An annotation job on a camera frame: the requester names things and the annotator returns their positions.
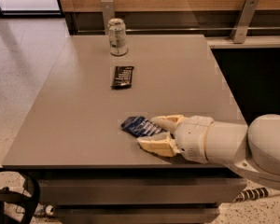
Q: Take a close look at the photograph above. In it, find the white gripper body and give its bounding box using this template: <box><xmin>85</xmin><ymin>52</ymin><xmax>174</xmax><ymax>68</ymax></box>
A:
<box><xmin>175</xmin><ymin>116</ymin><xmax>214</xmax><ymax>163</ymax></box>

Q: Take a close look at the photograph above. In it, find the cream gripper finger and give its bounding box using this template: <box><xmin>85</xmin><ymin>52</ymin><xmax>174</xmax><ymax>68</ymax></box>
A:
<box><xmin>150</xmin><ymin>115</ymin><xmax>187</xmax><ymax>134</ymax></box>
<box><xmin>137</xmin><ymin>132</ymin><xmax>181</xmax><ymax>157</ymax></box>

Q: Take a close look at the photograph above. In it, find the blue rxbar blueberry wrapper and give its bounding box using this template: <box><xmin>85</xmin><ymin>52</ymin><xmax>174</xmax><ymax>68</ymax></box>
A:
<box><xmin>120</xmin><ymin>116</ymin><xmax>165</xmax><ymax>137</ymax></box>

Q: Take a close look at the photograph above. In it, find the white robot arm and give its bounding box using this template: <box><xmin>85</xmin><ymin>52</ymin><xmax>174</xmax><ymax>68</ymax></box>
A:
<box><xmin>137</xmin><ymin>114</ymin><xmax>280</xmax><ymax>190</ymax></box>

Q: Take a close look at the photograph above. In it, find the black snack bar wrapper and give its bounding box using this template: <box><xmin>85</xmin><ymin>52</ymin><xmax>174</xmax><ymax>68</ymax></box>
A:
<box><xmin>111</xmin><ymin>66</ymin><xmax>134</xmax><ymax>90</ymax></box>

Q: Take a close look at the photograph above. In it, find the grey table with drawers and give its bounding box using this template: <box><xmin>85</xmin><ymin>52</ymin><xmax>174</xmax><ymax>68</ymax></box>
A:
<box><xmin>3</xmin><ymin>35</ymin><xmax>245</xmax><ymax>224</ymax></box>

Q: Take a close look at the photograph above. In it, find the white green soda can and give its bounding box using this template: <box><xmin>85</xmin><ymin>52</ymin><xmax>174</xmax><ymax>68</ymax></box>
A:
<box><xmin>107</xmin><ymin>18</ymin><xmax>128</xmax><ymax>56</ymax></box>

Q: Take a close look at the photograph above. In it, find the black chair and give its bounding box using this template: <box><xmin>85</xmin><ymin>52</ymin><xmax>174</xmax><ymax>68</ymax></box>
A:
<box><xmin>0</xmin><ymin>173</ymin><xmax>40</xmax><ymax>224</ymax></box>

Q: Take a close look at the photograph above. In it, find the black white striped cable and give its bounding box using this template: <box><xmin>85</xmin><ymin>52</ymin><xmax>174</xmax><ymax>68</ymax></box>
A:
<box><xmin>232</xmin><ymin>186</ymin><xmax>270</xmax><ymax>203</ymax></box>

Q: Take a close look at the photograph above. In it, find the right metal rail bracket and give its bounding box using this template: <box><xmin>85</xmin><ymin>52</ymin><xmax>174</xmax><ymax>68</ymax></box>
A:
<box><xmin>230</xmin><ymin>0</ymin><xmax>259</xmax><ymax>44</ymax></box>

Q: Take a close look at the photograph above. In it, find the metal rail bracket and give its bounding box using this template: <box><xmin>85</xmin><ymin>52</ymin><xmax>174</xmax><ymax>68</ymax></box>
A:
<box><xmin>101</xmin><ymin>0</ymin><xmax>115</xmax><ymax>34</ymax></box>
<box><xmin>230</xmin><ymin>0</ymin><xmax>259</xmax><ymax>44</ymax></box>

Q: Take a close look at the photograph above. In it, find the left metal rail bracket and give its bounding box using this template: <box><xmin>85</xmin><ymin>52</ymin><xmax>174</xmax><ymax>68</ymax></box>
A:
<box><xmin>101</xmin><ymin>0</ymin><xmax>115</xmax><ymax>34</ymax></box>

